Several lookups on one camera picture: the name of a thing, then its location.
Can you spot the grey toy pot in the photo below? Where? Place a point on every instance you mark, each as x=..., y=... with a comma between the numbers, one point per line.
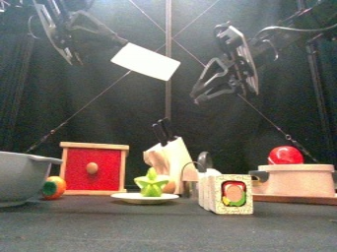
x=17, y=177

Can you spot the white card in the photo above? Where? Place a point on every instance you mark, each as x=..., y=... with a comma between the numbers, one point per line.
x=147, y=61

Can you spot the pale wooden toy pot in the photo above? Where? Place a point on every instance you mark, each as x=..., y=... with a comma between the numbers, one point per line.
x=298, y=180

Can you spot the orange toy carrot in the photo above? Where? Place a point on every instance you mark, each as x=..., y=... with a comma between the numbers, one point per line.
x=56, y=187

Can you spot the brown toy egg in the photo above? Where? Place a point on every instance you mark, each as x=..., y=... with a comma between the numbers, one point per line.
x=170, y=187

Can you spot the pale wooden knife block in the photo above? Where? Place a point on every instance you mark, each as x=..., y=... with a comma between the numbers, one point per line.
x=175, y=159

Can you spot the wooden box with red drawer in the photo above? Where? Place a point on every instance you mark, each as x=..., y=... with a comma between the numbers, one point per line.
x=99, y=156

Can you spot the vertical metal frame post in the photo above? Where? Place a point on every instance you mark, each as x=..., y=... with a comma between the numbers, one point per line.
x=167, y=98

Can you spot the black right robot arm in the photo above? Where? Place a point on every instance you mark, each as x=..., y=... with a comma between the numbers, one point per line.
x=302, y=23

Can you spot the small white plate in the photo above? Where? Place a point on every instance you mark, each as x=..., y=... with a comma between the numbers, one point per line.
x=131, y=197

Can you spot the red toy tomato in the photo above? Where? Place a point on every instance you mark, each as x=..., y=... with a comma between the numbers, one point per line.
x=285, y=156

